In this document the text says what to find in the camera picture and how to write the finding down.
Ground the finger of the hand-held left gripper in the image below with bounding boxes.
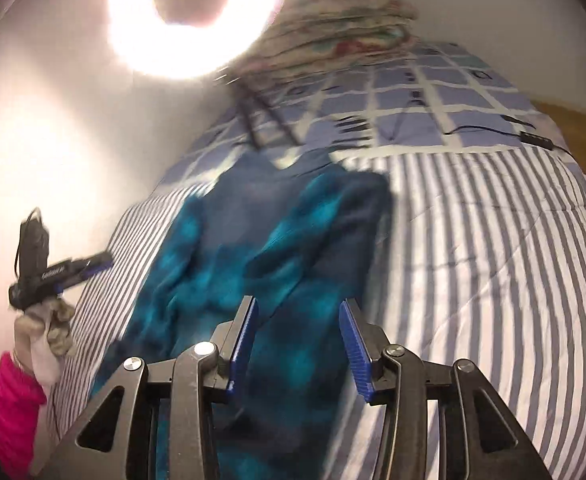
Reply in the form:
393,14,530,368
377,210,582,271
60,251,114,292

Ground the black light tripod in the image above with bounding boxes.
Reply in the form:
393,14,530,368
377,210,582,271
218,72,304,151

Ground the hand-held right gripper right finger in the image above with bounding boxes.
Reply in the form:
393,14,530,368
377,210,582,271
339,300,556,480

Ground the ring light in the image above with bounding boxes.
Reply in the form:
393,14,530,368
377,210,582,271
108,0,290,81

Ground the blue plaid fleece garment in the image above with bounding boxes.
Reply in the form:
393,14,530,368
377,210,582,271
90,152,394,480

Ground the person's left forearm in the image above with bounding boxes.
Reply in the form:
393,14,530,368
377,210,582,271
0,352,48,480

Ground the blue checked bed sheet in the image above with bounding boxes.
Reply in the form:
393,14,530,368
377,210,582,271
153,40,559,201

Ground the person's left hand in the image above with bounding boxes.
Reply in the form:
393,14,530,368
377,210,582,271
13,297,77,387

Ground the black cable with controller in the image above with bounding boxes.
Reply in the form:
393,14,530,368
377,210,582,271
443,125,574,158

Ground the folded floral quilt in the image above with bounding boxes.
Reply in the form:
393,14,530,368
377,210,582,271
233,0,419,86

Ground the grey striped quilt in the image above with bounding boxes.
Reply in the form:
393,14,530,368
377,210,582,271
43,147,586,480

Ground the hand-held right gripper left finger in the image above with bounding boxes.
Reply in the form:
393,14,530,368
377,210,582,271
28,295,259,480

